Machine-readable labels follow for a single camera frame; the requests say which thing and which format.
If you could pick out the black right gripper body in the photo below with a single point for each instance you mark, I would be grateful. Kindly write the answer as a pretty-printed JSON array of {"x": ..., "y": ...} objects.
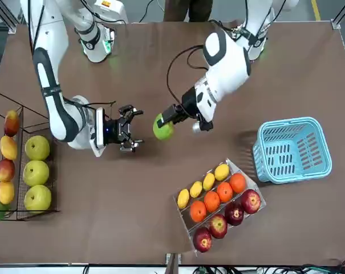
[{"x": 112, "y": 131}]

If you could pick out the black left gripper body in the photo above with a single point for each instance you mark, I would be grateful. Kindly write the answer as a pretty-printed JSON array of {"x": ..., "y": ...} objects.
[{"x": 189, "y": 102}]

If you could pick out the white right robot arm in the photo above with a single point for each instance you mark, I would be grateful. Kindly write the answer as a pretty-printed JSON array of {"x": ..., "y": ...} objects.
[{"x": 55, "y": 28}]

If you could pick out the large yellow-green apple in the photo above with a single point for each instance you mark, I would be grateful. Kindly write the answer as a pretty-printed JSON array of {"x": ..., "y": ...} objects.
[
  {"x": 36, "y": 173},
  {"x": 37, "y": 199},
  {"x": 37, "y": 147}
]

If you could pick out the clear acrylic tiered shelf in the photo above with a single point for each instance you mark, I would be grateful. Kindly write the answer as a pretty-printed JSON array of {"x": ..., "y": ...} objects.
[{"x": 188, "y": 225}]

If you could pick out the red apple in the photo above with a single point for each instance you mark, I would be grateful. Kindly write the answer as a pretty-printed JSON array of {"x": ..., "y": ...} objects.
[
  {"x": 202, "y": 239},
  {"x": 250, "y": 201},
  {"x": 218, "y": 226},
  {"x": 234, "y": 213}
]

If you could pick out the light blue plastic basket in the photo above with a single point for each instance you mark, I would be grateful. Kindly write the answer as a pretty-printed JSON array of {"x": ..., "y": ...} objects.
[{"x": 294, "y": 142}]

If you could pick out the yellow lemon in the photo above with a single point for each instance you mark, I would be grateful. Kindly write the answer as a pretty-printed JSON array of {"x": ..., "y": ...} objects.
[
  {"x": 208, "y": 181},
  {"x": 221, "y": 171},
  {"x": 183, "y": 198},
  {"x": 195, "y": 189}
]

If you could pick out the orange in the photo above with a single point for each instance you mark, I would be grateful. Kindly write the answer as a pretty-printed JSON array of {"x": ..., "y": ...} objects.
[
  {"x": 237, "y": 183},
  {"x": 224, "y": 192},
  {"x": 198, "y": 211},
  {"x": 211, "y": 201}
]

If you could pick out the person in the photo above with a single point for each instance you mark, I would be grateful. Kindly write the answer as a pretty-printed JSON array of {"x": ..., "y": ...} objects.
[{"x": 189, "y": 10}]

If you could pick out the white box orange label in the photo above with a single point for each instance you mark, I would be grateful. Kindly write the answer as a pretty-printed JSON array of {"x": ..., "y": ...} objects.
[{"x": 109, "y": 8}]

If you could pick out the grey aluminium post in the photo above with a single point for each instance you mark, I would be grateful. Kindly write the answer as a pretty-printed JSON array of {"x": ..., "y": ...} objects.
[{"x": 172, "y": 262}]

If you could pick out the grey aluminium frame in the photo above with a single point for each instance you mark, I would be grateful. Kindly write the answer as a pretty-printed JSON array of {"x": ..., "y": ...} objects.
[
  {"x": 336, "y": 24},
  {"x": 13, "y": 28}
]

